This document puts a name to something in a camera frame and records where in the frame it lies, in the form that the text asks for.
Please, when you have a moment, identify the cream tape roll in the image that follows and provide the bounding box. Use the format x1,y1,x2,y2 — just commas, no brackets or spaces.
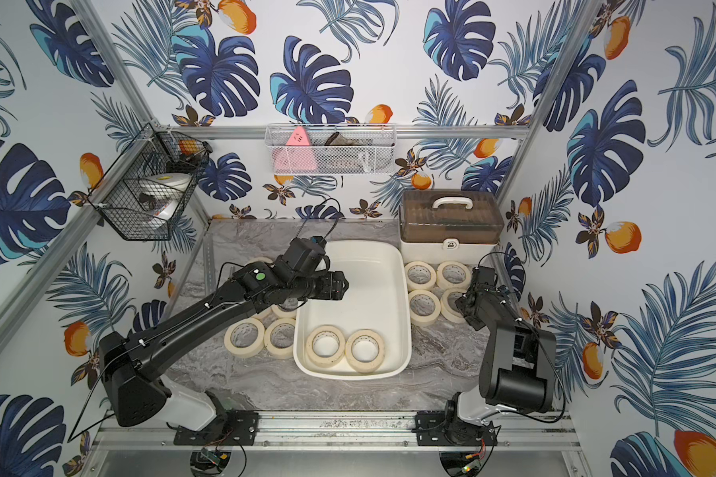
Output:
264,318,296,360
440,287,465,324
437,260,471,289
305,325,346,369
408,289,442,327
405,260,437,291
345,329,385,374
272,305,298,319
224,318,266,359

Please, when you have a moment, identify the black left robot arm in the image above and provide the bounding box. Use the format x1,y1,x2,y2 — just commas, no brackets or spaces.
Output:
97,236,349,427

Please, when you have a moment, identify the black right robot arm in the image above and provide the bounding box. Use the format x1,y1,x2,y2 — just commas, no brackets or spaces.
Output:
453,266,558,425

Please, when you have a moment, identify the brown lidded storage case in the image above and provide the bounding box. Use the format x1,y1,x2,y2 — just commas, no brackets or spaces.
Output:
398,189,505,266

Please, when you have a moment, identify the white plastic storage tray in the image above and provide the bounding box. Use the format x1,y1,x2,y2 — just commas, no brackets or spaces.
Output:
294,240,411,381

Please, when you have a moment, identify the pink triangle in basket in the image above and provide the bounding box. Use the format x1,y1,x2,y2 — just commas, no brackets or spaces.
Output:
272,126,318,175

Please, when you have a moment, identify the white object in black basket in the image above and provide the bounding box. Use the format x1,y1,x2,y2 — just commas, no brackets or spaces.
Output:
137,173,191,229

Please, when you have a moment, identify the perforated metal DIN rail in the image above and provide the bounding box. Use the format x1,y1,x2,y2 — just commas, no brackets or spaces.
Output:
202,236,217,295

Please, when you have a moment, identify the white mesh wall basket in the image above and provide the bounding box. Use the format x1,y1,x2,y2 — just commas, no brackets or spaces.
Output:
265,123,397,176

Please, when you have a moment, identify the black wire basket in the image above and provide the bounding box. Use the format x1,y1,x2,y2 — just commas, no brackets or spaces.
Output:
89,124,212,242

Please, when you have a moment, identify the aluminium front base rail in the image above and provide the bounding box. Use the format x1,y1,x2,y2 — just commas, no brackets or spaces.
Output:
93,411,581,452

